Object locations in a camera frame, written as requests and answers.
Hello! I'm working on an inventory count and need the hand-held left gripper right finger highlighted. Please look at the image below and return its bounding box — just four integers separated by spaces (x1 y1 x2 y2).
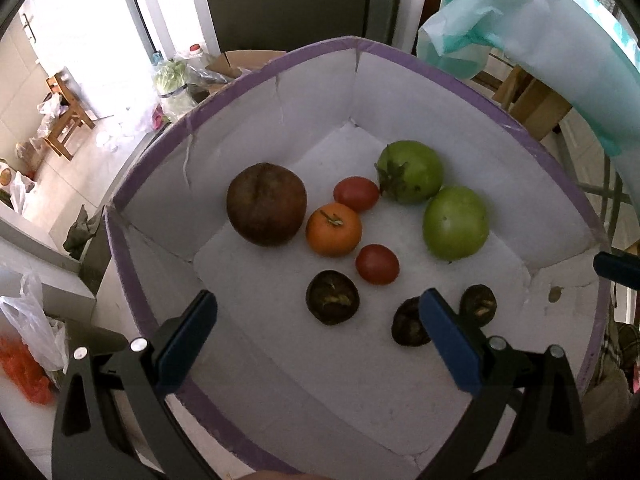
417 287 588 480

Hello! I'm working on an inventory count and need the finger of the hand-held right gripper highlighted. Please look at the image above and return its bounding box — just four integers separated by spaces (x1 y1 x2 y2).
592 251 640 292

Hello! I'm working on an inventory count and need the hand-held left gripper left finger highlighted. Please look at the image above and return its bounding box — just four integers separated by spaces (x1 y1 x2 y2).
50 289 219 480

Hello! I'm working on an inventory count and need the small dark wrinkled fruit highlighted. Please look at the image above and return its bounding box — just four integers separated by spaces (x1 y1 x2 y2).
391 296 435 347
459 285 498 329
305 269 360 326

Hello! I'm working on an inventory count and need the red tomato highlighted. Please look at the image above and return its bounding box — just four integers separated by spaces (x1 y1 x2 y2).
355 243 401 285
333 176 380 213

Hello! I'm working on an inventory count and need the smooth green tomato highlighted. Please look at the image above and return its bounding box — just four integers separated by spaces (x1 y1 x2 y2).
422 185 490 261

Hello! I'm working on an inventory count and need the white foam box purple rim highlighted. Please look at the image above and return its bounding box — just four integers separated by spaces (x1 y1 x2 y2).
102 36 614 480

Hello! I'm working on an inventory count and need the large brown round fruit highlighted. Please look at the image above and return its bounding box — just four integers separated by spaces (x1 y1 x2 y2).
226 162 308 247

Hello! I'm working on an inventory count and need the orange tomato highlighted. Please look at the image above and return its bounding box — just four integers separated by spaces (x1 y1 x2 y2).
305 202 363 258

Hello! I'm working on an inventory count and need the green tomato with calyx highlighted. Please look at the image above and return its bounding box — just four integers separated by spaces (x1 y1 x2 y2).
374 140 445 205

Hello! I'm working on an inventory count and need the plaid cloth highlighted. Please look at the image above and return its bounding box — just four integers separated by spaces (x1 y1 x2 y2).
582 320 640 461

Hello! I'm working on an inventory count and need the white plastic bag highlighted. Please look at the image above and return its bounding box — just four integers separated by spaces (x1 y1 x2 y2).
0 272 69 376

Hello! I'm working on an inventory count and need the wooden table leg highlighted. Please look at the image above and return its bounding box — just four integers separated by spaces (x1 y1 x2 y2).
492 50 572 142

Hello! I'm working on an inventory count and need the teal white checked tablecloth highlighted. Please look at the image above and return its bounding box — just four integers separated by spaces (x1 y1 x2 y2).
416 0 640 159

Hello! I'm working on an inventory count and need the bag of green vegetables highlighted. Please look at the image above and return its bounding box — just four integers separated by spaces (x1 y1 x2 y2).
151 57 202 122

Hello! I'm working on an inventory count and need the wooden stool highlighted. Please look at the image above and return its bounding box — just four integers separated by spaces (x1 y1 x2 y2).
39 71 97 162

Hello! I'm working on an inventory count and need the cardboard box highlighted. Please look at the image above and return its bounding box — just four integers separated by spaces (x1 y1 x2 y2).
204 50 288 97

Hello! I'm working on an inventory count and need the plastic bottle red cap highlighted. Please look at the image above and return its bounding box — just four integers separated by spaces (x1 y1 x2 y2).
186 43 209 70

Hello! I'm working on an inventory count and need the dark grey refrigerator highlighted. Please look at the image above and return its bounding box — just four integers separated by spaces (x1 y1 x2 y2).
192 0 407 57

